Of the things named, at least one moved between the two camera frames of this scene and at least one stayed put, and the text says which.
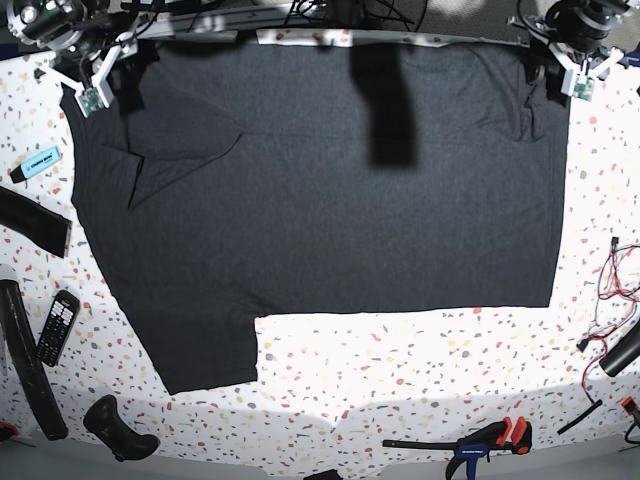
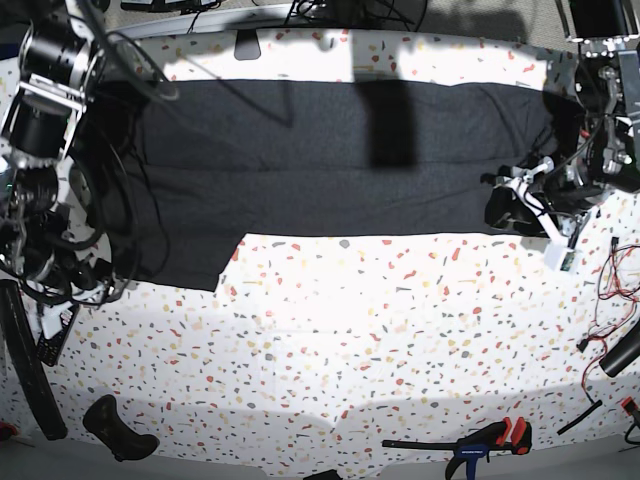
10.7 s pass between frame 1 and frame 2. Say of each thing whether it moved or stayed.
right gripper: moved
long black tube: stayed
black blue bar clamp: stayed
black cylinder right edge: stayed
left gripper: moved
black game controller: stayed
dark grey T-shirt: moved
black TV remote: stayed
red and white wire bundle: stayed
